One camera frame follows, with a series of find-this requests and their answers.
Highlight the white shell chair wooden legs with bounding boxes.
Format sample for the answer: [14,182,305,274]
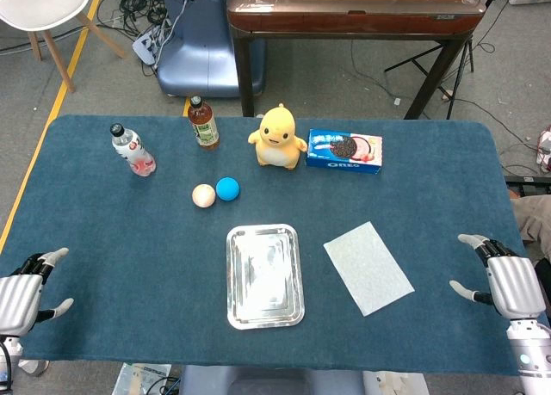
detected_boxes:
[0,0,128,94]

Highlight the blue ball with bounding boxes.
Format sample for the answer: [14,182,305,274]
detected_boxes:
[215,176,242,202]

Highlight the clear plastic bag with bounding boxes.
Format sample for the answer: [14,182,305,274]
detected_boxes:
[112,362,173,395]

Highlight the white power strip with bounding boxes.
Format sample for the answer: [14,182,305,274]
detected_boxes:
[132,27,167,67]

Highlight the blue grey machine base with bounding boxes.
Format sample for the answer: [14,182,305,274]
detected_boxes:
[155,0,266,99]

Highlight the beige trouser leg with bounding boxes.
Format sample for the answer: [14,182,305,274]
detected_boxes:
[514,194,551,245]

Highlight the brown mahjong table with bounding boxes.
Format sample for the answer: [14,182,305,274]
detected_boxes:
[226,0,487,120]

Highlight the black tripod stand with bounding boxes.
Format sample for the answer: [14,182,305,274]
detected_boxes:
[384,0,509,120]

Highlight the beige pink ball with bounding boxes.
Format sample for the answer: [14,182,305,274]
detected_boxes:
[191,183,216,208]

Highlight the white paper sheet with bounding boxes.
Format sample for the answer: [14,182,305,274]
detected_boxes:
[323,221,416,318]

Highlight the black floor cable bundle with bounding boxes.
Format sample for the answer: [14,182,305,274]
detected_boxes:
[96,0,173,30]

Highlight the blue Oreo cookie box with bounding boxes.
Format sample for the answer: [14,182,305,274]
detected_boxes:
[305,128,384,177]

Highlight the blue grey robot body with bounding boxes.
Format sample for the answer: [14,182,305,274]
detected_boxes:
[178,364,365,395]

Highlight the yellow plush dinosaur toy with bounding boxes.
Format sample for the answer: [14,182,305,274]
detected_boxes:
[247,103,309,170]

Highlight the clear bottle red white label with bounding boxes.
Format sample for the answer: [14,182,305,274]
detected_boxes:
[108,123,158,177]

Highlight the blue table cloth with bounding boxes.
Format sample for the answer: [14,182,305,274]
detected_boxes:
[0,114,529,377]

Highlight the amber tea bottle green label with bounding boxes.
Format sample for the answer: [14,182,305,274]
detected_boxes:
[187,96,221,151]

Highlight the black metal frame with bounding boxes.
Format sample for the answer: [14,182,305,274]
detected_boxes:
[505,175,551,198]

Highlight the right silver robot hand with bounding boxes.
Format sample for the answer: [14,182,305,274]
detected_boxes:
[449,233,548,321]

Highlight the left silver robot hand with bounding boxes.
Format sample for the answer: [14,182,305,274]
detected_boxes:
[0,247,75,338]

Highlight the rectangular metal tray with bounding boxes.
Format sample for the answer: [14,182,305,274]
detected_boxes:
[226,223,306,331]

